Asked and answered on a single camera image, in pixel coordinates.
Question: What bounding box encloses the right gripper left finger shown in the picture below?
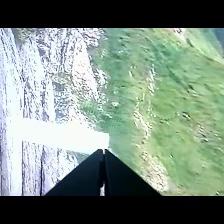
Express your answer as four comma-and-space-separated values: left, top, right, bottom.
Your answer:
44, 148, 105, 197

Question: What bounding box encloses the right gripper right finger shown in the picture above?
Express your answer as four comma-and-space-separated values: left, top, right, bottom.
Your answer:
103, 148, 162, 197

